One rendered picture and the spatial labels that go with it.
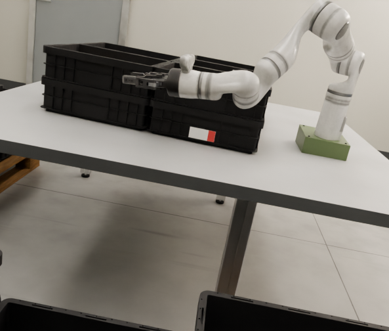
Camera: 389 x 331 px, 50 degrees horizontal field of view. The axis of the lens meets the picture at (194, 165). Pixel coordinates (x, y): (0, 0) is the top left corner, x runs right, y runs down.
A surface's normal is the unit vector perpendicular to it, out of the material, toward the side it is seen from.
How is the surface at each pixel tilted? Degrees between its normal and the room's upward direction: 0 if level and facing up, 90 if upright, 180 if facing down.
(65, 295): 0
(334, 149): 90
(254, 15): 90
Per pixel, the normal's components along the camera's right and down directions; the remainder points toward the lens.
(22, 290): 0.17, -0.93
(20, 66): -0.09, 0.31
